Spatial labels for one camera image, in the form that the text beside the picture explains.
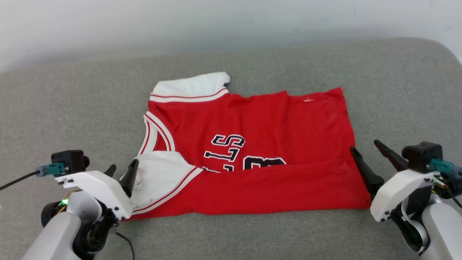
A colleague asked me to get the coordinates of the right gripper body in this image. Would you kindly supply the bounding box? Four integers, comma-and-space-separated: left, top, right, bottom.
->
370, 169, 441, 222

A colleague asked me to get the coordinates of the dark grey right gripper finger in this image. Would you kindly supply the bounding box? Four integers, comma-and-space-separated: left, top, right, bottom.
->
350, 146, 385, 198
374, 140, 410, 172

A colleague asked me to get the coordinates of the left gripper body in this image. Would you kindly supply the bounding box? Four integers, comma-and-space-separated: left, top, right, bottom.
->
54, 170, 135, 221

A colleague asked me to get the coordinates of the red and white basketball jersey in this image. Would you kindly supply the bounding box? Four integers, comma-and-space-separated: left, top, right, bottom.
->
121, 71, 372, 220

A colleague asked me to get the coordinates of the grey fabric table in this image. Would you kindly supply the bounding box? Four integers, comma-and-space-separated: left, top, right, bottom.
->
0, 38, 462, 260

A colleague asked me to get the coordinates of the black cable with teal plug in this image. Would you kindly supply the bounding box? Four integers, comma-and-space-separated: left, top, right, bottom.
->
430, 158, 462, 210
0, 163, 69, 191

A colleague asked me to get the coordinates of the thin black cable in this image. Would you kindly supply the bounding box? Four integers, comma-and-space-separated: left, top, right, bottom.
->
115, 232, 136, 260

